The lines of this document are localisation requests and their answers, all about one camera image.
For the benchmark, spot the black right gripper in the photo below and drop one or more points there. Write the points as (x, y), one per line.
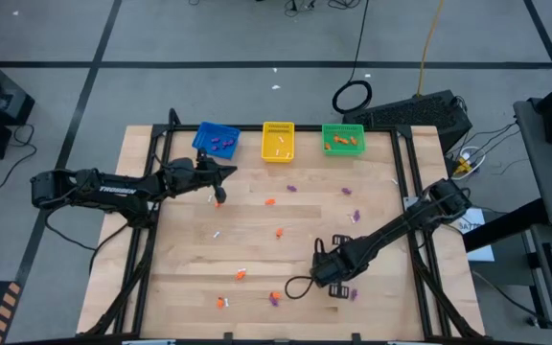
(338, 266)

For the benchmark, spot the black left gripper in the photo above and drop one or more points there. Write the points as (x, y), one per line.
(187, 170)

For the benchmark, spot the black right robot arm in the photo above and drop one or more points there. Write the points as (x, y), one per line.
(400, 225)

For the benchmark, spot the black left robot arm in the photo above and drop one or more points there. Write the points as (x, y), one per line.
(113, 189)

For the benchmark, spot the blue plastic basket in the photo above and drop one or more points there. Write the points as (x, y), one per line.
(206, 133)

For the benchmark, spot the yellow plastic basket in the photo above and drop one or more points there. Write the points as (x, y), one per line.
(270, 144)

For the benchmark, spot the green plastic basket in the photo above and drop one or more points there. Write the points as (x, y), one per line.
(343, 151)

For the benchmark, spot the white paper sheet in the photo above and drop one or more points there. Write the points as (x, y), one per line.
(470, 223)

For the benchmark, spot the yellow power plug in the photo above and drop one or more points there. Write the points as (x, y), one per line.
(463, 167)

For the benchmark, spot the black desk support bar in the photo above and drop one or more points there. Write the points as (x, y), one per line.
(501, 227)

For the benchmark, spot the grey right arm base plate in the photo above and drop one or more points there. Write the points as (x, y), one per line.
(407, 201)

